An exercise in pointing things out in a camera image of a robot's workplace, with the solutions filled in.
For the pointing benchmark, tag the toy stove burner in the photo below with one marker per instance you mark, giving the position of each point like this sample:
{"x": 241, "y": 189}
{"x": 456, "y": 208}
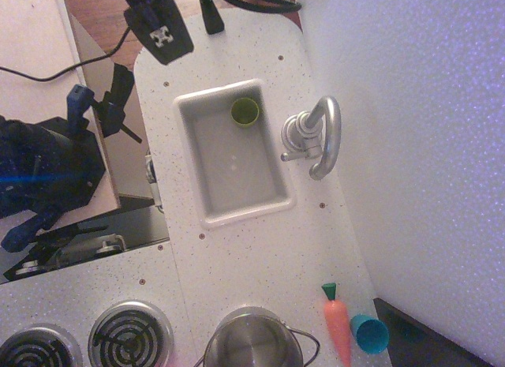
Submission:
{"x": 131, "y": 333}
{"x": 41, "y": 345}

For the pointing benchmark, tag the blue clamp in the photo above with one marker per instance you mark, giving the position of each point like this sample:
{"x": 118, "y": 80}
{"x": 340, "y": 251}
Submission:
{"x": 79, "y": 100}
{"x": 18, "y": 238}

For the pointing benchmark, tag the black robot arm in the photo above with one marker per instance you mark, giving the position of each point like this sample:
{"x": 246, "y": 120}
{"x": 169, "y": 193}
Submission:
{"x": 160, "y": 28}

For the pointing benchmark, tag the silver faucet base with handle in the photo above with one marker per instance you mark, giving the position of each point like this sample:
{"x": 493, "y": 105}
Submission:
{"x": 300, "y": 140}

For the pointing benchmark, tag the orange toy carrot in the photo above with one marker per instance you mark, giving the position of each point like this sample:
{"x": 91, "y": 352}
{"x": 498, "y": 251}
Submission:
{"x": 338, "y": 323}

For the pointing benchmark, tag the teal plastic cup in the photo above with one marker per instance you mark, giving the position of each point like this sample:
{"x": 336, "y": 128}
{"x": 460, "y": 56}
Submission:
{"x": 371, "y": 334}

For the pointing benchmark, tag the black clamp bracket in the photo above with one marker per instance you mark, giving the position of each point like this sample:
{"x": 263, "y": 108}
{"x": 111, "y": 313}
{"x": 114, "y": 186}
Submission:
{"x": 111, "y": 110}

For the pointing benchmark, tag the toy stove burner middle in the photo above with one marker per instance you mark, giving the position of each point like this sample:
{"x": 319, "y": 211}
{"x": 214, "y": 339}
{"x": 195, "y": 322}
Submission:
{"x": 131, "y": 333}

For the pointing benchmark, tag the grey sink basin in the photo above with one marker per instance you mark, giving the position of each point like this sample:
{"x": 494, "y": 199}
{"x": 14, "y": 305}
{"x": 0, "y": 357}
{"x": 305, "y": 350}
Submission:
{"x": 235, "y": 173}

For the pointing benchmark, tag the toy stove burner left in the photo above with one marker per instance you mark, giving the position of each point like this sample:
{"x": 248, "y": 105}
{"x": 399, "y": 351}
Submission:
{"x": 41, "y": 345}

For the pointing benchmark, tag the black camera mount equipment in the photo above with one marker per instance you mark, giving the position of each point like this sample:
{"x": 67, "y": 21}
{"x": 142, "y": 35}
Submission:
{"x": 51, "y": 164}

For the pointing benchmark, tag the stainless steel pot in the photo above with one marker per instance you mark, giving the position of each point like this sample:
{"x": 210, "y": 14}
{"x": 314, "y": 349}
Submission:
{"x": 255, "y": 336}

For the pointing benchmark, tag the blue clamp upper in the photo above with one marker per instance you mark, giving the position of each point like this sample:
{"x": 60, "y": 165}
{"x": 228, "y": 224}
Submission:
{"x": 79, "y": 100}

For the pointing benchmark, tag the blue clamp lower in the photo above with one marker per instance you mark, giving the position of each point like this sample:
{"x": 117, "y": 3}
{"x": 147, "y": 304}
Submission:
{"x": 18, "y": 238}

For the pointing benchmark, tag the green plastic cup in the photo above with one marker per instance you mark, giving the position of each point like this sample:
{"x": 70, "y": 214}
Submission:
{"x": 245, "y": 112}

